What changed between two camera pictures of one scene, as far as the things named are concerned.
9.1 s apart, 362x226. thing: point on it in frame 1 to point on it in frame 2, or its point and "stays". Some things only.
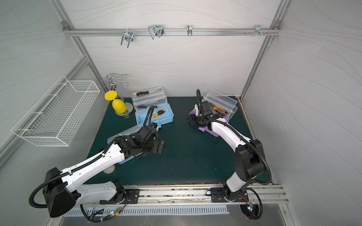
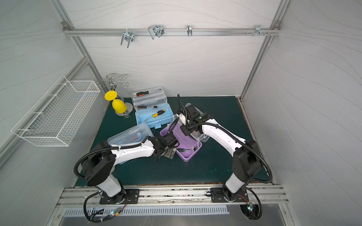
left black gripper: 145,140 to 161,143
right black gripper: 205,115 to 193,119
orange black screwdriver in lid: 145,92 stays
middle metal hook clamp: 156,30 stays
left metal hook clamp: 128,36 stays
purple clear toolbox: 229,105 to 188,146
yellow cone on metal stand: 120,108 stays
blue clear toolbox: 161,114 stays
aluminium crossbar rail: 277,31 stays
